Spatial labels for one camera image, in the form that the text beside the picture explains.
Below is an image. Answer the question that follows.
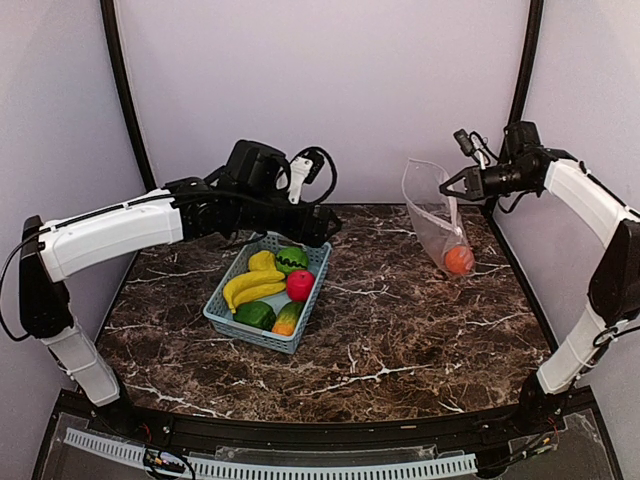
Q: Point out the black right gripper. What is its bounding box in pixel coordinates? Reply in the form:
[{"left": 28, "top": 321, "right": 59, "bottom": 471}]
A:
[{"left": 441, "top": 161, "right": 538, "bottom": 201}]

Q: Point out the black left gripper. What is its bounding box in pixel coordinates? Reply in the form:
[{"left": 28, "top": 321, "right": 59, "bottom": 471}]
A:
[{"left": 235, "top": 192, "right": 343, "bottom": 248}]

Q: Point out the clear zip top bag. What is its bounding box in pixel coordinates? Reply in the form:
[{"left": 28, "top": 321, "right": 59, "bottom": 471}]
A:
[{"left": 401, "top": 158, "right": 476, "bottom": 276}]

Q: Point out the red toy apple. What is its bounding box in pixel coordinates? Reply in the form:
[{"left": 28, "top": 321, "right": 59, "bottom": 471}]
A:
[{"left": 286, "top": 270, "right": 315, "bottom": 302}]

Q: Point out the orange toy orange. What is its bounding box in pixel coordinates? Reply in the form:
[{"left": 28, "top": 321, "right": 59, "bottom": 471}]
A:
[{"left": 444, "top": 245, "right": 475, "bottom": 275}]

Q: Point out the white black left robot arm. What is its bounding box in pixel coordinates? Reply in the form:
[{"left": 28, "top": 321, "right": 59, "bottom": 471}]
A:
[{"left": 11, "top": 177, "right": 342, "bottom": 436}]

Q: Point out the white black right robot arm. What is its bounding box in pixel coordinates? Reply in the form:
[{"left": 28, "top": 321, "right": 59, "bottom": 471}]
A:
[{"left": 439, "top": 146, "right": 639, "bottom": 395}]

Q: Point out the green toy watermelon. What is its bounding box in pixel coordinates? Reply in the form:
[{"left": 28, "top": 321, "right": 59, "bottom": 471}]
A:
[{"left": 275, "top": 246, "right": 309, "bottom": 276}]

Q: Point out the yellow toy lemon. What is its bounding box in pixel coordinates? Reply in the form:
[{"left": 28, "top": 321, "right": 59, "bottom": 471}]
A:
[{"left": 248, "top": 250, "right": 276, "bottom": 272}]

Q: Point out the yellow toy banana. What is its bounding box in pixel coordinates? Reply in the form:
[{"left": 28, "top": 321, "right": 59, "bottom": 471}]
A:
[
  {"left": 231, "top": 281, "right": 286, "bottom": 313},
  {"left": 223, "top": 270, "right": 285, "bottom": 312}
]

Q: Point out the green orange toy mango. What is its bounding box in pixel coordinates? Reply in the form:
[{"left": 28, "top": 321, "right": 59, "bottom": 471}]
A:
[{"left": 271, "top": 301, "right": 304, "bottom": 336}]

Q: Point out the green toy bell pepper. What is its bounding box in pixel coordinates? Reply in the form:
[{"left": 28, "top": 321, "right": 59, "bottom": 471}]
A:
[{"left": 233, "top": 301, "right": 277, "bottom": 331}]

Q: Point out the light blue plastic basket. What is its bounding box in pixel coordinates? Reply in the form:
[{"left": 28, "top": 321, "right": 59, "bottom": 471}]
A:
[{"left": 203, "top": 232, "right": 332, "bottom": 354}]

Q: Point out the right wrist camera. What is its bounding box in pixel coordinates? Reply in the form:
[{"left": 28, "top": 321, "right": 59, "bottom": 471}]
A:
[{"left": 502, "top": 121, "right": 541, "bottom": 162}]

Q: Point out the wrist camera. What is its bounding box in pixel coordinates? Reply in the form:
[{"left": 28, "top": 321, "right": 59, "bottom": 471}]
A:
[
  {"left": 222, "top": 140, "right": 286, "bottom": 195},
  {"left": 502, "top": 121, "right": 541, "bottom": 162}
]

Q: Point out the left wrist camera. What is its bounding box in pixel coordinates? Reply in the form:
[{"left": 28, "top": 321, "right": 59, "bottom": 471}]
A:
[{"left": 222, "top": 140, "right": 286, "bottom": 195}]

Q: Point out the black right frame post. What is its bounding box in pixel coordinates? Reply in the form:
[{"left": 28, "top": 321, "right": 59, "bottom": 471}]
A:
[{"left": 507, "top": 0, "right": 544, "bottom": 125}]

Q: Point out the black frame post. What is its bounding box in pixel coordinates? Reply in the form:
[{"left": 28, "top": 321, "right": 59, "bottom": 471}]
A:
[
  {"left": 99, "top": 0, "right": 157, "bottom": 191},
  {"left": 507, "top": 0, "right": 544, "bottom": 125}
]

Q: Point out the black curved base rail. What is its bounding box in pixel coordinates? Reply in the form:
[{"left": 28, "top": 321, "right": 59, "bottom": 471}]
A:
[{"left": 41, "top": 389, "right": 611, "bottom": 479}]

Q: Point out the white slotted cable duct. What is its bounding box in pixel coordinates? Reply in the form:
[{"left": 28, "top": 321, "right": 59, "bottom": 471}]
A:
[{"left": 63, "top": 427, "right": 479, "bottom": 479}]

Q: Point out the black left frame post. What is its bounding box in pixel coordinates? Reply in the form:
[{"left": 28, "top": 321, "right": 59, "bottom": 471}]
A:
[{"left": 99, "top": 0, "right": 157, "bottom": 191}]

